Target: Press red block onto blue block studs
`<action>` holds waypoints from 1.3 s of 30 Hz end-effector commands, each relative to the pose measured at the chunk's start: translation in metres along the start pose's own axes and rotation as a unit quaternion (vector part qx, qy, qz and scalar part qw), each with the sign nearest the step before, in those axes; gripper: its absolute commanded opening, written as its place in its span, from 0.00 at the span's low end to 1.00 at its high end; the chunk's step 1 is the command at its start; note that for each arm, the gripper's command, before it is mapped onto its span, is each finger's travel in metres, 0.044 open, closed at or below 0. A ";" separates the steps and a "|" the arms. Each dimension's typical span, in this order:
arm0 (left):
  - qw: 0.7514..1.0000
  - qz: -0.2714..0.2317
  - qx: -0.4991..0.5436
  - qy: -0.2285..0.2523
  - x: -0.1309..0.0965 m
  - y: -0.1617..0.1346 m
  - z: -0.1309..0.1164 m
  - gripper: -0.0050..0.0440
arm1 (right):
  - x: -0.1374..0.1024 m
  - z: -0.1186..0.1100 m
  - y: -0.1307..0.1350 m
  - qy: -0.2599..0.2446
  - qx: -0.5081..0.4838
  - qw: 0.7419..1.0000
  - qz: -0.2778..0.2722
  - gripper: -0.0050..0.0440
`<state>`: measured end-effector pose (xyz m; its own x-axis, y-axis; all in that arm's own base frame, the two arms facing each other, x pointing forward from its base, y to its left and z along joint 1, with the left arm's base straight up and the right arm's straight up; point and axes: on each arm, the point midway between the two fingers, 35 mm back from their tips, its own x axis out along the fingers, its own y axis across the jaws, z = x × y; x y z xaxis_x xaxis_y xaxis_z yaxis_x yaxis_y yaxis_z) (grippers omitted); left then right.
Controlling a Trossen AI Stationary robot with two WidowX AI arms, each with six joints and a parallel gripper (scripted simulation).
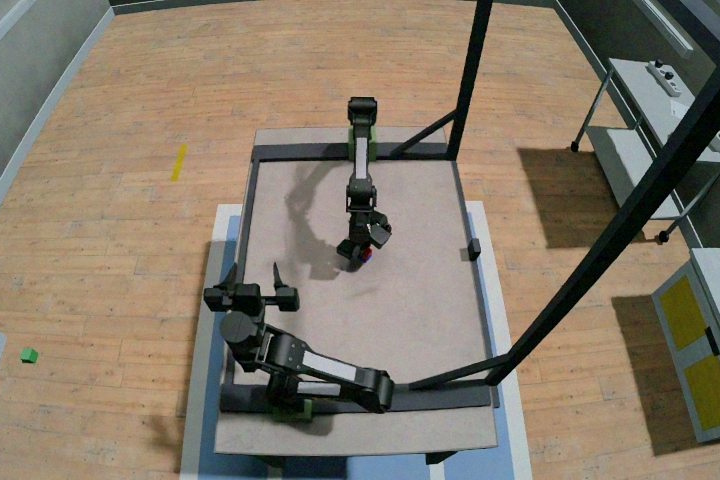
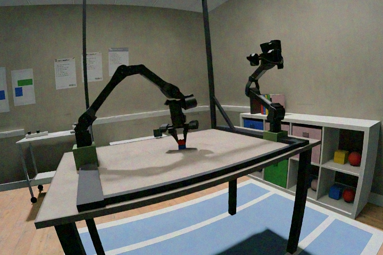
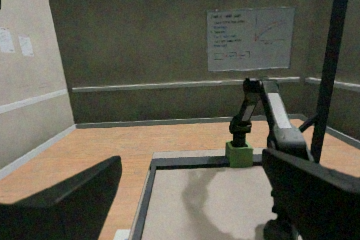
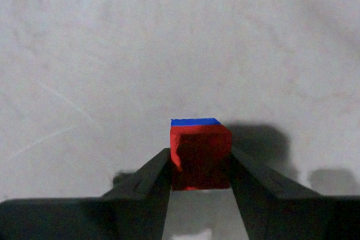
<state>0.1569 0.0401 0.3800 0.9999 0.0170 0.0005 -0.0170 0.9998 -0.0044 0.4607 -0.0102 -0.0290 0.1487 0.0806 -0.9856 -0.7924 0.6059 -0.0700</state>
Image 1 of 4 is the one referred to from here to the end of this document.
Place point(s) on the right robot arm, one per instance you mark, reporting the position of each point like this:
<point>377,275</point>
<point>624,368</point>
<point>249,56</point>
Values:
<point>360,188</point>

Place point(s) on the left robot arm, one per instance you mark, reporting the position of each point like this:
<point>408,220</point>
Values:
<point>290,356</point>

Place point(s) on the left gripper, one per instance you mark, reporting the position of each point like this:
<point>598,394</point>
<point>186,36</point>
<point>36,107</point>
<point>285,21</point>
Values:
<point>286,298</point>

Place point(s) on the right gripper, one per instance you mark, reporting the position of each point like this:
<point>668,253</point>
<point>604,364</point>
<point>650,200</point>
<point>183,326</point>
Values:
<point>350,249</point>

